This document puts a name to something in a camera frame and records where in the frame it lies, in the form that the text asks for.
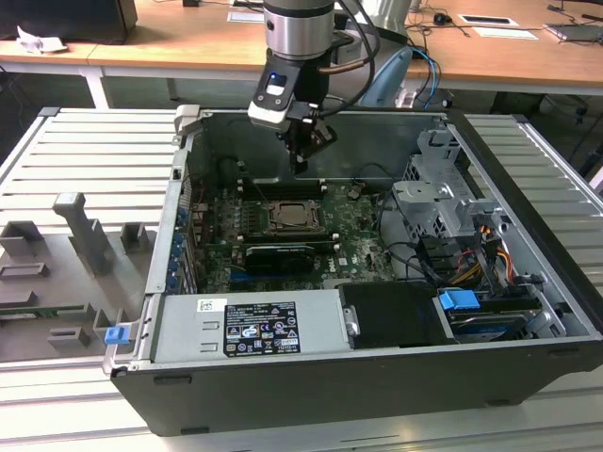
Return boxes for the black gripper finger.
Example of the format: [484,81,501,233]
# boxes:
[305,121,339,159]
[289,138,311,178]

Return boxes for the white desk cable port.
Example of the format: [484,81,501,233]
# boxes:
[459,13,519,27]

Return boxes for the white paper sheet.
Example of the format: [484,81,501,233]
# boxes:
[472,26,541,41]
[227,9,266,24]

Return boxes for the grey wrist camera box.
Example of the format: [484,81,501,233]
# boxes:
[332,30,364,65]

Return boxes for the blue expansion slot retainers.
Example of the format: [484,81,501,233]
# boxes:
[170,206,189,293]

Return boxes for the grey case latch handle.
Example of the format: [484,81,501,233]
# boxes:
[173,104,204,137]

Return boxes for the green RAM stick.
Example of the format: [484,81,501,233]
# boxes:
[0,304,86,317]

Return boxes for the grey laptop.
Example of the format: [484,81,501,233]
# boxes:
[544,21,603,46]

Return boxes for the pale blue teach pendant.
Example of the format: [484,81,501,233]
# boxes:
[357,46,414,107]

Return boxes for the black internal power cable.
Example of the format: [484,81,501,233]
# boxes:
[376,190,442,286]

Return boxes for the blue cable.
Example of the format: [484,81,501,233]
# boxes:
[414,44,443,110]

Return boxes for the green motherboard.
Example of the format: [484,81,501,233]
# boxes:
[187,181,401,293]

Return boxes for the hard disk in blue carrier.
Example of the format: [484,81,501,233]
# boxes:
[435,289,538,344]

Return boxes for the black graphics card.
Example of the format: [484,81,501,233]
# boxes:
[242,242,315,277]

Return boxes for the grey power supply unit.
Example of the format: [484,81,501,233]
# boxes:
[150,289,352,363]

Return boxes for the open black PC case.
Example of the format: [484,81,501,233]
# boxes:
[102,104,603,437]

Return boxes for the black RAM slot bank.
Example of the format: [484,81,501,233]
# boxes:
[239,230,341,247]
[239,177,327,199]

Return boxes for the grey parts rack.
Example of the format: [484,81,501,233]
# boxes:
[0,191,159,363]

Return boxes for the black monitor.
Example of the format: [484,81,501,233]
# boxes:
[0,0,139,44]

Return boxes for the crumpled white paper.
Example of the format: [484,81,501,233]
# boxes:
[16,25,67,53]

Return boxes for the yellow and red wire bundle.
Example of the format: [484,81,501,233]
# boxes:
[454,249,513,283]

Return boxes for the wooden desk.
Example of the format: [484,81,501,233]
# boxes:
[403,0,603,98]
[0,40,110,110]
[88,0,268,103]

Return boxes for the silver metal drive cage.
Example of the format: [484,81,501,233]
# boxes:
[390,129,508,246]

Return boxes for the blue plastic case clip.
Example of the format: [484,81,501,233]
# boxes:
[104,326,131,347]

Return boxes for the black CPU socket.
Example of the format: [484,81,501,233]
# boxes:
[266,200,329,236]

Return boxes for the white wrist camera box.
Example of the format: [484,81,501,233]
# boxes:
[248,69,302,133]

